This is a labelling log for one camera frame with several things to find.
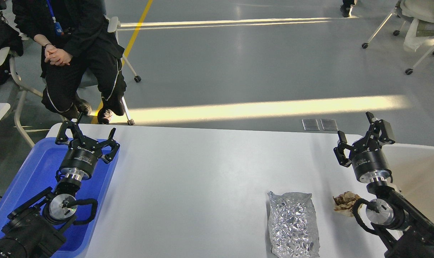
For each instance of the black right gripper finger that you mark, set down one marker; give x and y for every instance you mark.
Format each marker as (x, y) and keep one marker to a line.
(340, 150)
(379, 133)

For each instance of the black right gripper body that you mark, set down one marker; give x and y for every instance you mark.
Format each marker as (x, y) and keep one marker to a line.
(368, 160)

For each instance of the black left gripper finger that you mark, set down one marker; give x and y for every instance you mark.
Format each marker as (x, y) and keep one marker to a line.
(62, 138)
(110, 142)

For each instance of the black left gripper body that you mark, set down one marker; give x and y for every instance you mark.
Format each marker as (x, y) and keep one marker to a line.
(80, 160)

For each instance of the silver foil bag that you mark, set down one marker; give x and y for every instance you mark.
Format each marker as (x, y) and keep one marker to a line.
(292, 225)

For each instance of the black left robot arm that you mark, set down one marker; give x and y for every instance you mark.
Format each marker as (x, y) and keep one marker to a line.
(52, 205)

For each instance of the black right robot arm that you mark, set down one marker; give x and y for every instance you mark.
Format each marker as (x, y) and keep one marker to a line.
(404, 230)

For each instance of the right metal floor plate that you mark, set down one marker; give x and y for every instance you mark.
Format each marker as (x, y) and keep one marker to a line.
(329, 124)

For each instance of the metal floor plate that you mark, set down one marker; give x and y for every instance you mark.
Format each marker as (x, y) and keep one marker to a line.
(310, 125)
(329, 124)

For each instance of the blue plastic tray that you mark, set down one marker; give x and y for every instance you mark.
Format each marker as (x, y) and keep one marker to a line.
(38, 173)

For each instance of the crumpled brown paper ball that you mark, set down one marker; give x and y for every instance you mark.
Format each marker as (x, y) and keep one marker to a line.
(345, 202)

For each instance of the left metal floor plate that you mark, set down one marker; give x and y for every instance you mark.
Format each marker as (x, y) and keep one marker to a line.
(310, 125)

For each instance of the white plastic bin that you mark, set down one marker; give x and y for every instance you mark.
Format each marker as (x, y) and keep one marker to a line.
(412, 168)

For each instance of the white rolling chair left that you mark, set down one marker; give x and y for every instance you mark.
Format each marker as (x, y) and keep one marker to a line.
(89, 47)

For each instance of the white rolling chair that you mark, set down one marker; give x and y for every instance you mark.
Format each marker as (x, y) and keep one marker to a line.
(89, 47)
(420, 15)

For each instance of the seated person in black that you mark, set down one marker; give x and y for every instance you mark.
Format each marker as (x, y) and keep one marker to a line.
(36, 18)

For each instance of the white rolling chair right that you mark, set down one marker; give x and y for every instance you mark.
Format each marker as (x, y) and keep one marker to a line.
(420, 15)

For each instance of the walking person dark trousers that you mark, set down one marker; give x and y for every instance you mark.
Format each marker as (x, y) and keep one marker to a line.
(347, 7)

